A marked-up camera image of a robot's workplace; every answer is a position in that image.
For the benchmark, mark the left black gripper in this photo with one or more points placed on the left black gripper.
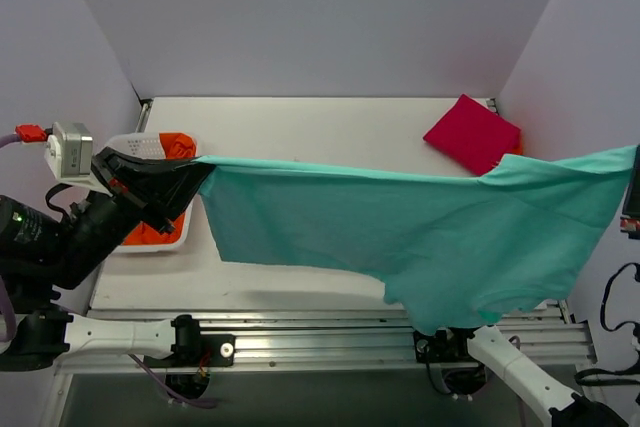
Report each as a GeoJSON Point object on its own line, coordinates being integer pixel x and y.
{"type": "Point", "coordinates": [130, 189]}

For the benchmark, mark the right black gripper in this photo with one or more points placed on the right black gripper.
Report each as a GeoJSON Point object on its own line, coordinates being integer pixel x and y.
{"type": "Point", "coordinates": [632, 190]}

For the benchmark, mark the teal t-shirt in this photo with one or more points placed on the teal t-shirt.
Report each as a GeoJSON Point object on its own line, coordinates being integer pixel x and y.
{"type": "Point", "coordinates": [456, 252]}

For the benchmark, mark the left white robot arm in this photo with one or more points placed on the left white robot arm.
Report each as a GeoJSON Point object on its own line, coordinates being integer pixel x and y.
{"type": "Point", "coordinates": [41, 255]}

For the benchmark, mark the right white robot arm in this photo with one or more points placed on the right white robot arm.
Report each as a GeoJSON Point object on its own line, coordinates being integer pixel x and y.
{"type": "Point", "coordinates": [554, 403]}

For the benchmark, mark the white plastic basket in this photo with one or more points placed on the white plastic basket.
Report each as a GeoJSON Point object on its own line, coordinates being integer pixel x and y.
{"type": "Point", "coordinates": [156, 146]}

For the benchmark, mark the orange t-shirt in basket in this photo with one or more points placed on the orange t-shirt in basket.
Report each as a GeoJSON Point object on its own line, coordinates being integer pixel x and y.
{"type": "Point", "coordinates": [175, 146]}

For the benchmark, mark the folded orange t-shirt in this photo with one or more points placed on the folded orange t-shirt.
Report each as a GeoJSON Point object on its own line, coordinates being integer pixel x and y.
{"type": "Point", "coordinates": [517, 150]}

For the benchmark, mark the folded magenta t-shirt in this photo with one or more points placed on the folded magenta t-shirt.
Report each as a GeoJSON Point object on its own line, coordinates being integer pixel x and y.
{"type": "Point", "coordinates": [472, 135]}

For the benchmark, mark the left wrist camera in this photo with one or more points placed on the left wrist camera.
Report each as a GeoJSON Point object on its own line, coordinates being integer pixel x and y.
{"type": "Point", "coordinates": [69, 151]}

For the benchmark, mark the aluminium mounting rail frame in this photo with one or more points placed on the aluminium mounting rail frame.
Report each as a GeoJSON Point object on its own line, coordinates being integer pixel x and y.
{"type": "Point", "coordinates": [291, 367]}

